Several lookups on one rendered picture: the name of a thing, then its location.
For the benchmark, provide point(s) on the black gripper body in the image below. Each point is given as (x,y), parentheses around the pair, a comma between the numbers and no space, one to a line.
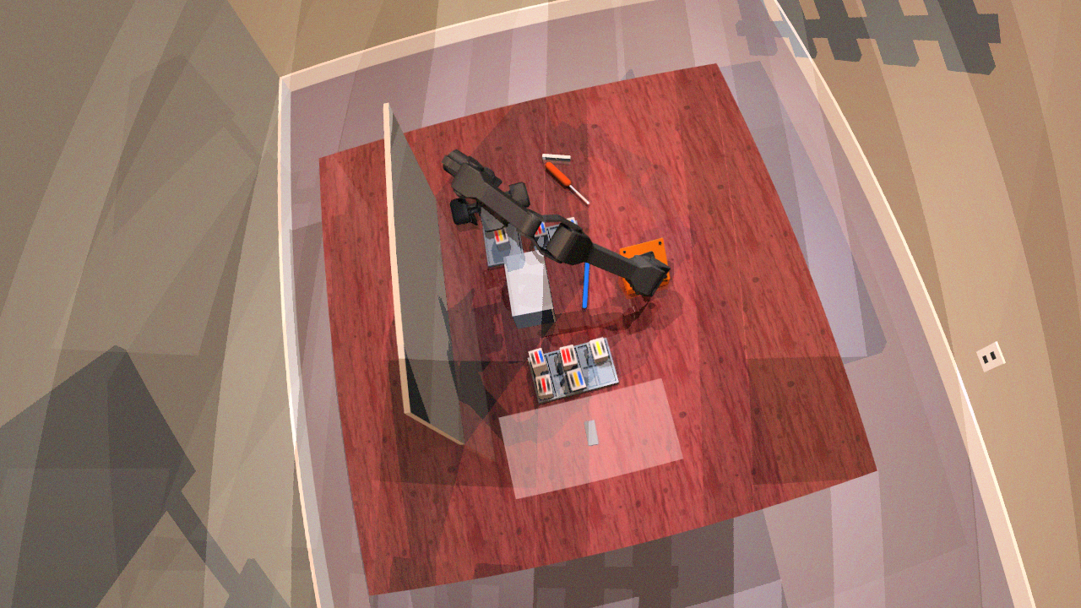
(461,212)

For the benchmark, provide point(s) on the grey flat panel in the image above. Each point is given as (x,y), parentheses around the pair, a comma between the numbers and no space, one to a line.
(426,360)

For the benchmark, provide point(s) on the orange screwdriver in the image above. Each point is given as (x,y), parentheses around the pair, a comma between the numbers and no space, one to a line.
(565,181)

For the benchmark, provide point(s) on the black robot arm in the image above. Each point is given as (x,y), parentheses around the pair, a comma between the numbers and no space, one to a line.
(569,244)

